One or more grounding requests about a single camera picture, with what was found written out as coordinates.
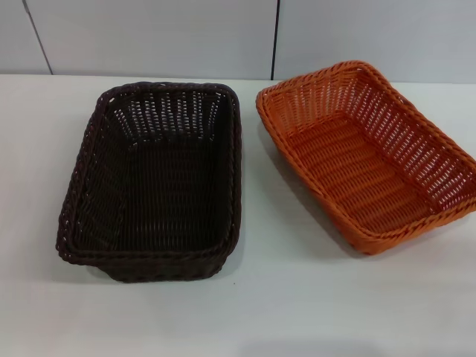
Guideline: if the dark brown woven basket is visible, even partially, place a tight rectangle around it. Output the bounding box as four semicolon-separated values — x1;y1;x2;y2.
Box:
56;80;243;284

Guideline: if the orange woven basket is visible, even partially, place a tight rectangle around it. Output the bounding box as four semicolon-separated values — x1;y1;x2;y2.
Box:
255;61;476;257

